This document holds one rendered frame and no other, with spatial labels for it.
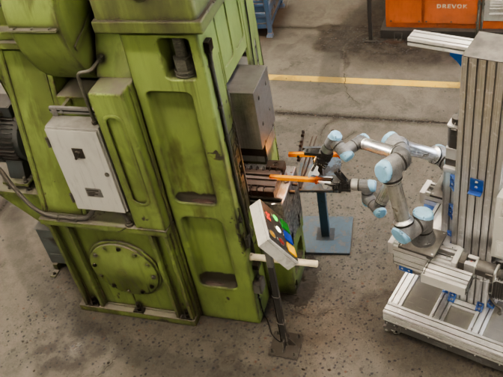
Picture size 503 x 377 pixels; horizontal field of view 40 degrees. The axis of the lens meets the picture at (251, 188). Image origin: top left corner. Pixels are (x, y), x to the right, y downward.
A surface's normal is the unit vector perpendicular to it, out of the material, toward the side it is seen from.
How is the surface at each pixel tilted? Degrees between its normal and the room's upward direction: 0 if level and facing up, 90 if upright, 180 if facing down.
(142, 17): 90
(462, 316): 0
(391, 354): 0
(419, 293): 0
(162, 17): 90
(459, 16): 90
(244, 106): 90
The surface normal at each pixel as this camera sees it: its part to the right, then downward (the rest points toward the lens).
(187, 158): -0.28, 0.65
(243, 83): -0.15, -0.75
